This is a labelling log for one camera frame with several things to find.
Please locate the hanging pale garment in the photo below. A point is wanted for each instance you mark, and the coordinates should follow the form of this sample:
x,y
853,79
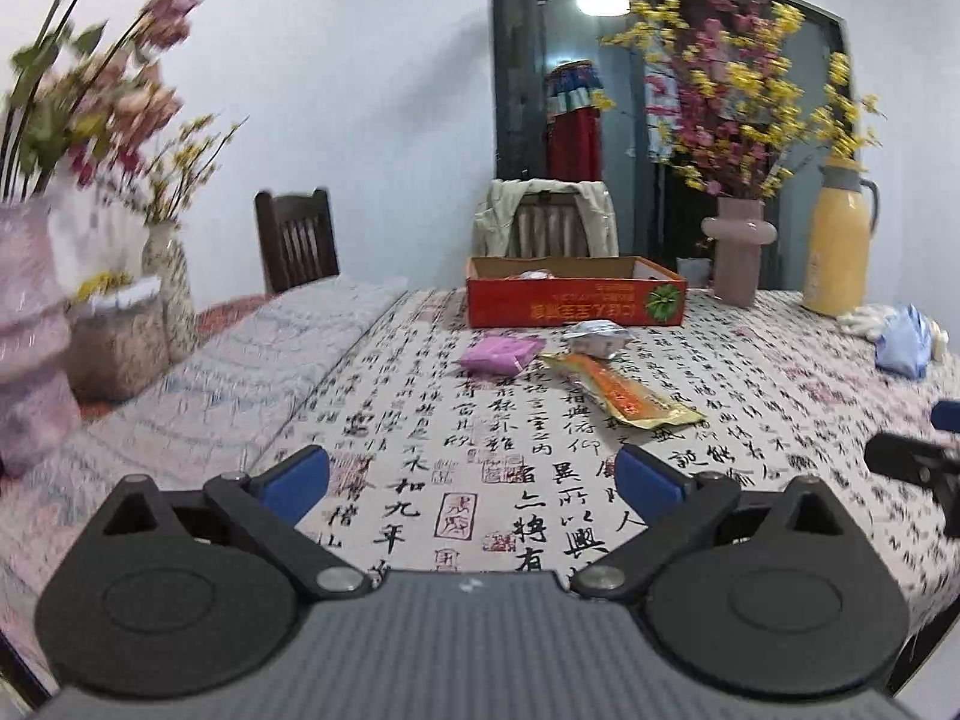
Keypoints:
x,y
663,112

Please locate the dark wooden chair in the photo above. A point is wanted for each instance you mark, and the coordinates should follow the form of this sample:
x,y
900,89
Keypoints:
x,y
296,240

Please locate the thin yellow flower sprigs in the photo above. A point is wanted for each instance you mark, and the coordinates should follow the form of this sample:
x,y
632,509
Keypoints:
x,y
187,165

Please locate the purple snack packet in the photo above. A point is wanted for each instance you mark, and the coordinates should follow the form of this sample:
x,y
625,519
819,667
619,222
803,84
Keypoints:
x,y
499,355

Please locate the pink rose stems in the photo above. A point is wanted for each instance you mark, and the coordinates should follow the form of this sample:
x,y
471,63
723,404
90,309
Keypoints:
x,y
112,90

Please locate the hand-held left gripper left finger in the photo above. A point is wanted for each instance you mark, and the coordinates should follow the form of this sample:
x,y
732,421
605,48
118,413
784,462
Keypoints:
x,y
296,481

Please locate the chair with beige jacket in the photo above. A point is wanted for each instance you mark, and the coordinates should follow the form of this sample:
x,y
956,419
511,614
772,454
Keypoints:
x,y
495,217

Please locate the red patterned cloth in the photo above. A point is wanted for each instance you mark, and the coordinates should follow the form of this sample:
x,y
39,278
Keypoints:
x,y
232,309

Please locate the large pink textured vase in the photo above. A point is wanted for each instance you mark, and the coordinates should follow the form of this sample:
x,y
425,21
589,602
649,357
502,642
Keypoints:
x,y
34,330

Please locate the long orange gold packet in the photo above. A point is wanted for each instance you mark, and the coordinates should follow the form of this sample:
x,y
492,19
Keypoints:
x,y
622,390

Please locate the small patterned vase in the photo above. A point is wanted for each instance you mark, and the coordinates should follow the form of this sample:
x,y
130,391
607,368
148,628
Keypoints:
x,y
171,285

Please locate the small white plant pot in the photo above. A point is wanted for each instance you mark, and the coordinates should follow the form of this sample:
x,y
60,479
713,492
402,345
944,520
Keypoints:
x,y
695,274

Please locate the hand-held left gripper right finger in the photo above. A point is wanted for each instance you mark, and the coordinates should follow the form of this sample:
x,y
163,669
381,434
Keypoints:
x,y
646,481

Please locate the red cardboard box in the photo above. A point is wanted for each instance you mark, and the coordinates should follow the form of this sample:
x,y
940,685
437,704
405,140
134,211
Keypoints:
x,y
525,307

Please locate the yellow thermos jug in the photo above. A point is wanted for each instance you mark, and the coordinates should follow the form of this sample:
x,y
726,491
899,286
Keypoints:
x,y
836,247

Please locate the yellow and pink flower branches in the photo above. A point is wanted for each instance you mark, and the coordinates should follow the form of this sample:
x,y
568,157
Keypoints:
x,y
742,90

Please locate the blue plastic bag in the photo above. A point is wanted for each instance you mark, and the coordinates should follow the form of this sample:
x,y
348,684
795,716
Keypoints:
x,y
904,345

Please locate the pink ceramic vase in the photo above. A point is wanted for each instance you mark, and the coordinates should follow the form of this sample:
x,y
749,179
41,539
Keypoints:
x,y
739,255

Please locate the pale woven patterned cloth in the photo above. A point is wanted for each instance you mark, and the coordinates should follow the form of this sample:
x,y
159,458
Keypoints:
x,y
225,390

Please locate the white gloves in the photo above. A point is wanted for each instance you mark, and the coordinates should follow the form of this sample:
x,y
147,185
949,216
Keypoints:
x,y
859,319

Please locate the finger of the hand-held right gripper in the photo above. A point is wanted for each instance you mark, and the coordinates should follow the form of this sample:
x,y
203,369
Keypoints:
x,y
907,454
949,417

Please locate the plastic container with white lid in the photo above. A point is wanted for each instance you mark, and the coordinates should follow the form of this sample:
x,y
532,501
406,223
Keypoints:
x,y
120,345

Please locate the wooden chair with slats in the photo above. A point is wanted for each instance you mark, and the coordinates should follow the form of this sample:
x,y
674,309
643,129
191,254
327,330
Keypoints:
x,y
547,229

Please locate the hanging red garment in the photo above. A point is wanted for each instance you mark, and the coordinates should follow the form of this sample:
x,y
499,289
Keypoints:
x,y
574,127

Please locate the silver snack packet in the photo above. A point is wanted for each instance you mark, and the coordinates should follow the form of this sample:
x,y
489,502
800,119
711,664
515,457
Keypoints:
x,y
598,336

